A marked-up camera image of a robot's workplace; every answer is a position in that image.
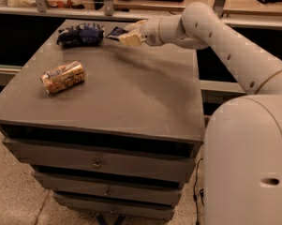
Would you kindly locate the blue chip bag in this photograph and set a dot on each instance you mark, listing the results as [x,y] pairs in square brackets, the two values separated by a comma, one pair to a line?
[84,34]

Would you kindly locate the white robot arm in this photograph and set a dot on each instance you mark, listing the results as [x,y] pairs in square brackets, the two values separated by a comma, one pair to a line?
[242,157]

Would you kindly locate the orange soda can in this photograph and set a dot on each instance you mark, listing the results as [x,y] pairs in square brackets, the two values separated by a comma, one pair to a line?
[63,77]

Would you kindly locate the metal window rail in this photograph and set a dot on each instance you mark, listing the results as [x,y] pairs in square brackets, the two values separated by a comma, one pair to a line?
[133,10]

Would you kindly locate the grey drawer cabinet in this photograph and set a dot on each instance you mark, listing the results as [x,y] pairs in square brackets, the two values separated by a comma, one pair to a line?
[138,100]

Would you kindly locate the bottom grey drawer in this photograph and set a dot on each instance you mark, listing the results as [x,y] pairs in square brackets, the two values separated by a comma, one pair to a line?
[112,207]

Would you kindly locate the grey drawer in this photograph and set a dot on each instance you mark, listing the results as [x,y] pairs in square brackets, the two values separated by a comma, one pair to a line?
[101,160]
[108,189]
[112,207]

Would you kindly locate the dark rxbar chocolate bar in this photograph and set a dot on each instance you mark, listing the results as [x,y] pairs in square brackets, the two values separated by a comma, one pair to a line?
[116,33]

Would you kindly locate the top grey drawer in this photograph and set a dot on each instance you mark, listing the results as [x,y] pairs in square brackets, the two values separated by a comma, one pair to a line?
[101,160]

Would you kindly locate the middle grey drawer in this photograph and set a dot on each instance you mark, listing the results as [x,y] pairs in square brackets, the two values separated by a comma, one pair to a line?
[108,189]

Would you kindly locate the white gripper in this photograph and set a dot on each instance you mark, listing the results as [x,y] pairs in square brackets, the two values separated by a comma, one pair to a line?
[151,30]

